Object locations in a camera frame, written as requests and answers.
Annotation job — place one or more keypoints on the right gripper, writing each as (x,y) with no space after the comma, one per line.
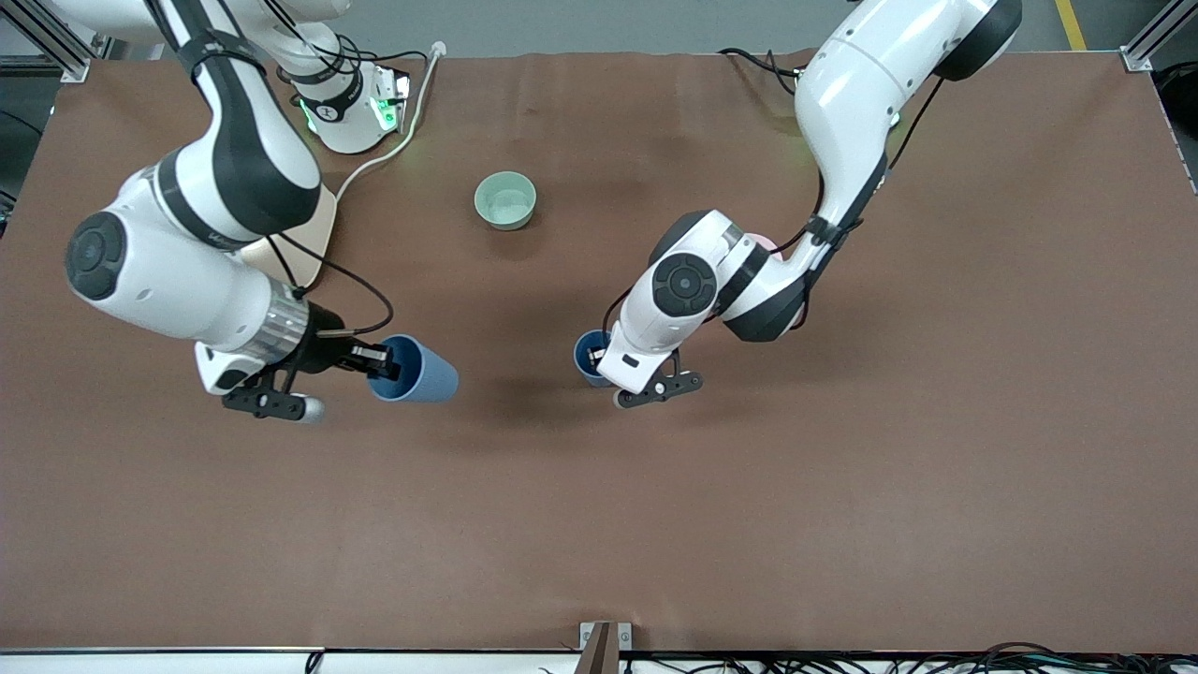
(325,350)

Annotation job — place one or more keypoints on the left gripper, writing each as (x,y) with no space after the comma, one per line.
(591,355)

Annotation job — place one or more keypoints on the blue plastic cup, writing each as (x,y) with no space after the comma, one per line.
(430,379)
(585,374)

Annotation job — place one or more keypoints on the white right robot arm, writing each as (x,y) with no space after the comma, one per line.
(234,140)

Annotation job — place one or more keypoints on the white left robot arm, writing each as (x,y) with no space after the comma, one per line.
(861,94)

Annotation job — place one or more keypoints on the cream white toaster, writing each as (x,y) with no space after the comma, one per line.
(314,234)

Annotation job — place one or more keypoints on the brown table cover sheet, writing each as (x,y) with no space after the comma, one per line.
(599,515)

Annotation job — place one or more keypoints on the pale green bowl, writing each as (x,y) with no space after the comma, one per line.
(505,201)

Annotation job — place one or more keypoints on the pale pink bowl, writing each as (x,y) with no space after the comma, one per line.
(763,241)

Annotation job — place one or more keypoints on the grey metal table bracket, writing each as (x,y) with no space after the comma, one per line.
(604,651)

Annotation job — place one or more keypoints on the white table edge rail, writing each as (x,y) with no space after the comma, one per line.
(187,663)

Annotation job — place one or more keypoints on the aluminium frame profile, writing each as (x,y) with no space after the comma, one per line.
(1137,58)
(70,67)

